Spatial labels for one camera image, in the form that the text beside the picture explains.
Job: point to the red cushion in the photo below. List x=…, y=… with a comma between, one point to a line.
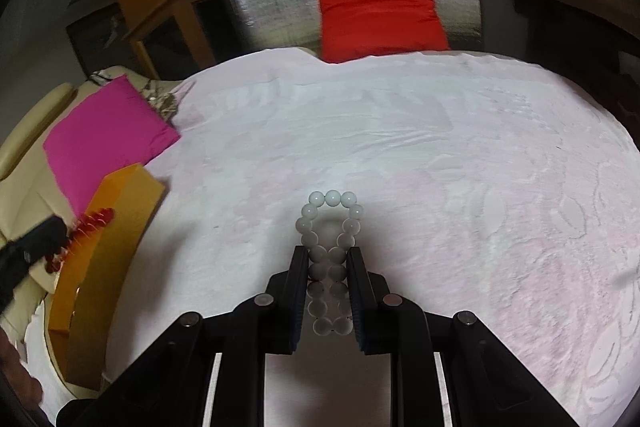
x=352, y=29

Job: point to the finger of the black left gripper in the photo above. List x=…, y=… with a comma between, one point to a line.
x=17, y=257

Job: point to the magenta cushion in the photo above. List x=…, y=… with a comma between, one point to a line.
x=111, y=129

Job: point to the person left hand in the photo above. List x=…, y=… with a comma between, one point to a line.
x=26, y=388

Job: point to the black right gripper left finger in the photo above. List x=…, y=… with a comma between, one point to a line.
x=205, y=370

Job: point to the orange cardboard box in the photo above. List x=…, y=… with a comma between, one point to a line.
x=91, y=278

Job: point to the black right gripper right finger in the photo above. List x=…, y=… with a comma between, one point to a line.
x=444, y=371

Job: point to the beige leather armchair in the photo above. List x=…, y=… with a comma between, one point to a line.
x=29, y=194

